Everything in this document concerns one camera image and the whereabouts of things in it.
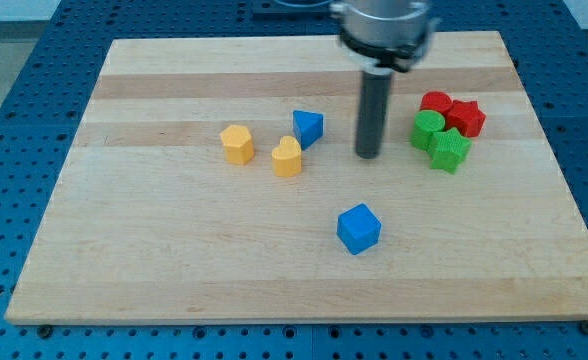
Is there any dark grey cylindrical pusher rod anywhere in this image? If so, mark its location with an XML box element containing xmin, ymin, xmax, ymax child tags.
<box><xmin>355</xmin><ymin>71</ymin><xmax>393</xmax><ymax>159</ymax></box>

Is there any blue cube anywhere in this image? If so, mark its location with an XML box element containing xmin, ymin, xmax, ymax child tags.
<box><xmin>336</xmin><ymin>203</ymin><xmax>382</xmax><ymax>255</ymax></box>

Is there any yellow heart block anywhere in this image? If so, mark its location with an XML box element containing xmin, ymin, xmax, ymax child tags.
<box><xmin>271</xmin><ymin>136</ymin><xmax>302</xmax><ymax>177</ymax></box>

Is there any red cylinder block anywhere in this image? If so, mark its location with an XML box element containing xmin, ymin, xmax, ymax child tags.
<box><xmin>419</xmin><ymin>91</ymin><xmax>453</xmax><ymax>115</ymax></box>

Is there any green cylinder block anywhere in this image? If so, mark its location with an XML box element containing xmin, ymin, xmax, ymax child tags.
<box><xmin>410</xmin><ymin>110</ymin><xmax>445</xmax><ymax>150</ymax></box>

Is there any blue triangle block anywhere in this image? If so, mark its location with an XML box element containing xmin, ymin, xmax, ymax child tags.
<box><xmin>293</xmin><ymin>110</ymin><xmax>324</xmax><ymax>150</ymax></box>

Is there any green star block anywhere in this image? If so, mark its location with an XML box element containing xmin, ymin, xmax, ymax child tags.
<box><xmin>427</xmin><ymin>127</ymin><xmax>472</xmax><ymax>174</ymax></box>

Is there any red star block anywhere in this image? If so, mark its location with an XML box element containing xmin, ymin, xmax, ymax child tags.
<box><xmin>445</xmin><ymin>100</ymin><xmax>486</xmax><ymax>137</ymax></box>

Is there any yellow hexagon block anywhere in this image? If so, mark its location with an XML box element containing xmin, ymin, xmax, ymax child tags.
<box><xmin>220</xmin><ymin>125</ymin><xmax>254</xmax><ymax>165</ymax></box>

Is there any wooden board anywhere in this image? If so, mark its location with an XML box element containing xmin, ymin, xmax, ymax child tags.
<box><xmin>5</xmin><ymin>31</ymin><xmax>588</xmax><ymax>325</ymax></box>

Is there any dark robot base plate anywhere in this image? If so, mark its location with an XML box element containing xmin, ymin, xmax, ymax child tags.
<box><xmin>250</xmin><ymin>0</ymin><xmax>332</xmax><ymax>20</ymax></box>

